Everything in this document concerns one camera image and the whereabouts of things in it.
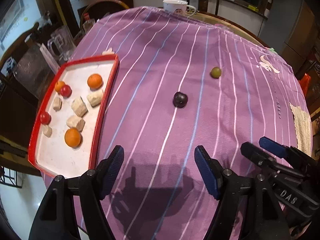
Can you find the clear glass mug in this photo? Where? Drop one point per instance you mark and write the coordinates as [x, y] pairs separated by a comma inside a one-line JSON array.
[[61, 42]]

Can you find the yellow sponge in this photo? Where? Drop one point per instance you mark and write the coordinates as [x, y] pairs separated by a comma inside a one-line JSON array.
[[253, 8]]

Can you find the small orange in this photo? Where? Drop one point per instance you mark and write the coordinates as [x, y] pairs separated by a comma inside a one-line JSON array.
[[95, 80], [72, 137], [59, 85]]

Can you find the orange plastic bag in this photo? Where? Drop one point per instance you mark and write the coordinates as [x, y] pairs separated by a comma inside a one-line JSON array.
[[305, 82]]

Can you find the green grape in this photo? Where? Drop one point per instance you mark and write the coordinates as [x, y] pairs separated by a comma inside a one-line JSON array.
[[216, 72]]

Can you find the grey refrigerator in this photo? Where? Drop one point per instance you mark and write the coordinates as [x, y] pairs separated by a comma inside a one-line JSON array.
[[282, 12]]

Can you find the red cherry tomato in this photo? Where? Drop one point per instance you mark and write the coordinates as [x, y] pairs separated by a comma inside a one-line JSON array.
[[66, 90], [45, 117]]

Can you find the small green scrap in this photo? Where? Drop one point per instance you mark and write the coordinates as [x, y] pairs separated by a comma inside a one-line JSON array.
[[272, 50]]

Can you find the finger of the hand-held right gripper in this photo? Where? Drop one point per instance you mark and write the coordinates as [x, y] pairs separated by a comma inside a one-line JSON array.
[[260, 157], [273, 146]]

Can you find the clear glass bottle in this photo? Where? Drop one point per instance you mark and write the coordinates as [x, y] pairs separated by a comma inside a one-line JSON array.
[[88, 23]]

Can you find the dark purple grape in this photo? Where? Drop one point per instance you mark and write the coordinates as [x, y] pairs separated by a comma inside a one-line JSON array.
[[180, 99]]

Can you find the purple striped cloth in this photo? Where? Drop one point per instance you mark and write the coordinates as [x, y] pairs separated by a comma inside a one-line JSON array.
[[162, 67]]

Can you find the clear glass container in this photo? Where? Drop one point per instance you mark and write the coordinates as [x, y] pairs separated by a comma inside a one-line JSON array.
[[30, 67]]

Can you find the red tray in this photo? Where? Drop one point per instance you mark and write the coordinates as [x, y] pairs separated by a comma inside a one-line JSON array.
[[50, 155]]

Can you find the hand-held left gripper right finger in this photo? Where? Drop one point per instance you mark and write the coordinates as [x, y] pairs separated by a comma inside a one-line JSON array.
[[206, 172]]

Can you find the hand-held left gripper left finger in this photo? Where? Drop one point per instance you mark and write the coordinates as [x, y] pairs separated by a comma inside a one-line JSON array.
[[113, 170]]

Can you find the cream towel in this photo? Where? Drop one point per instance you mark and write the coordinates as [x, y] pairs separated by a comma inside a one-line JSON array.
[[301, 125]]

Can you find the white cloth tag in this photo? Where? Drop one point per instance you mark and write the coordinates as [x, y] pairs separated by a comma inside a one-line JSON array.
[[108, 52]]

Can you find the white cartoon mug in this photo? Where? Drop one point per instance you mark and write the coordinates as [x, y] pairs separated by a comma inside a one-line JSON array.
[[175, 7]]

